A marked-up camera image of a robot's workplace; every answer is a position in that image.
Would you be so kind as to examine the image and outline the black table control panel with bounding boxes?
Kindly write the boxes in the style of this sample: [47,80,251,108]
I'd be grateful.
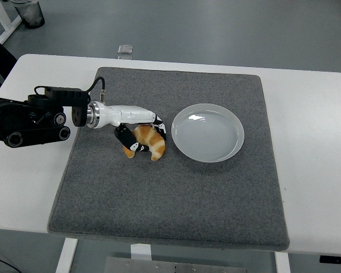
[319,255,341,264]

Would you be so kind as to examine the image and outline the metal floor socket cover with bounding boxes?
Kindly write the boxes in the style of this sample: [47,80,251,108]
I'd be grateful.
[117,44,134,55]

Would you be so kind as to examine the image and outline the grey felt mat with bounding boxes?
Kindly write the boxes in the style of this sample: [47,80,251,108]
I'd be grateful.
[47,67,290,253]

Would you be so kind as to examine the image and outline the black fabric object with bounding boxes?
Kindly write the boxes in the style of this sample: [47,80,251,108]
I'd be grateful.
[0,31,18,94]

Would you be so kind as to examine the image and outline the white table leg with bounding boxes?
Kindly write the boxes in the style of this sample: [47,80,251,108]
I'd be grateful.
[130,243,152,259]
[274,251,291,273]
[56,238,79,273]

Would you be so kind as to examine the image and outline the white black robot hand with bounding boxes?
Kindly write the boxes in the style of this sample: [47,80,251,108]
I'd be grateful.
[97,102,168,154]

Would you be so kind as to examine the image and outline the grey round plate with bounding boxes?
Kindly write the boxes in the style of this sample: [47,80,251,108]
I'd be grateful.
[170,103,245,163]

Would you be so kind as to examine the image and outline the golden croissant bread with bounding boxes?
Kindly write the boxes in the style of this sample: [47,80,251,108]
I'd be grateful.
[123,124,166,162]

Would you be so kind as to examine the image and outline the black mesh trash bin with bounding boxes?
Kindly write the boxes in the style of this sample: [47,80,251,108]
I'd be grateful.
[10,0,45,29]

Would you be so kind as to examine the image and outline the white desk frame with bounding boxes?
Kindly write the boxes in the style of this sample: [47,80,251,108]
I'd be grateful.
[0,0,23,45]

